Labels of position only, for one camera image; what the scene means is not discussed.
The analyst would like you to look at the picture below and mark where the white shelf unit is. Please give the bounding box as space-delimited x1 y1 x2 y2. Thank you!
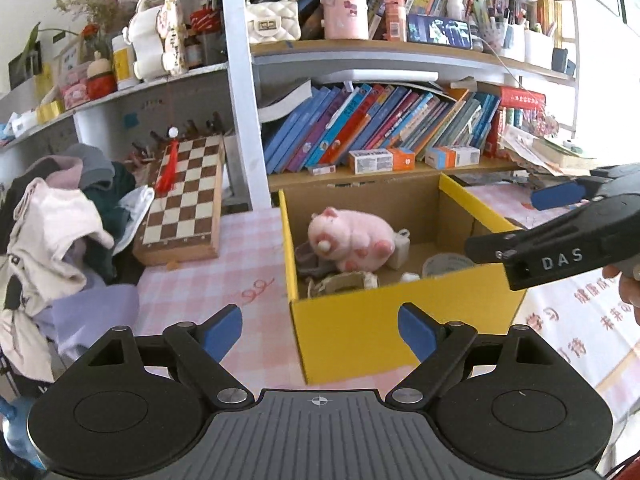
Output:
1 0 577 209

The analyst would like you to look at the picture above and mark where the grey tally counter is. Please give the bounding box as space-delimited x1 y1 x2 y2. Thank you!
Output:
294 242 336 278

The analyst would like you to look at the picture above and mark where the smartphone on shelf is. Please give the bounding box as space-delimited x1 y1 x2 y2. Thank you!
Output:
407 14 473 50

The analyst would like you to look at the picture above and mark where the cream wooden block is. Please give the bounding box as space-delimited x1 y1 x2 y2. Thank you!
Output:
386 229 411 270

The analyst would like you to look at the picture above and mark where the stack of papers and books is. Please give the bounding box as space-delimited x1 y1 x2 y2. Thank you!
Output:
501 125 598 177

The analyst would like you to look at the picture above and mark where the wooden chessboard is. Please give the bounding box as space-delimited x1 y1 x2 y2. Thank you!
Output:
132 134 224 266

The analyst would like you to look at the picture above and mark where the orange white small box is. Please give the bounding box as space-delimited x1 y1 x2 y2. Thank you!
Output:
424 146 480 170

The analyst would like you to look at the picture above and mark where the blue water jug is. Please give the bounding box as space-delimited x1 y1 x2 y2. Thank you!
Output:
0 396 46 470

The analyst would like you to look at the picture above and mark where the white quilted handbag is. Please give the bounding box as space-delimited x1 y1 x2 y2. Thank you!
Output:
245 0 302 44

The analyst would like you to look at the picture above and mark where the white orange medicine box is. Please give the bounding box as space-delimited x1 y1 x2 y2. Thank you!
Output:
348 148 416 174

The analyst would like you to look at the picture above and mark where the pile of clothes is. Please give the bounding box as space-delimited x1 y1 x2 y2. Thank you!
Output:
1 143 155 384

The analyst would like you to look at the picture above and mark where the white pen holder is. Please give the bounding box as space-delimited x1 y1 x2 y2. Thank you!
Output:
525 29 554 70

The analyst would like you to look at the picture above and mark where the row of colourful books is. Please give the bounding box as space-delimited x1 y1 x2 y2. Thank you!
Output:
258 82 500 174

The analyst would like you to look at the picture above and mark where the yellow cardboard box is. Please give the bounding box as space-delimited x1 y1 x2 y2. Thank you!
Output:
279 174 524 385

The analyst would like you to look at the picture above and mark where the pink cylindrical container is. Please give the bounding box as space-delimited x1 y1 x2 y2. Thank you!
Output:
320 0 369 40

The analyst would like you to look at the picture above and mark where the red book box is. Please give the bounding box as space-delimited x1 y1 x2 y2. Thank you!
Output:
478 82 547 158

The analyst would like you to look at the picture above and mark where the white charger plug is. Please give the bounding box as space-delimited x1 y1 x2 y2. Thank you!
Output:
400 272 421 283

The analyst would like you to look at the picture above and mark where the white cat figurine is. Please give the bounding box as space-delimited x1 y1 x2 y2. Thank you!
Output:
122 0 188 82

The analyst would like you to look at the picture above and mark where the pink plush pig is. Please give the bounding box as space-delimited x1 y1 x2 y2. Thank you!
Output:
307 207 396 273

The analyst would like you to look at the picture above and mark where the person's right hand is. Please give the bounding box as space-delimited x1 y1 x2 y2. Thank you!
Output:
602 266 640 325

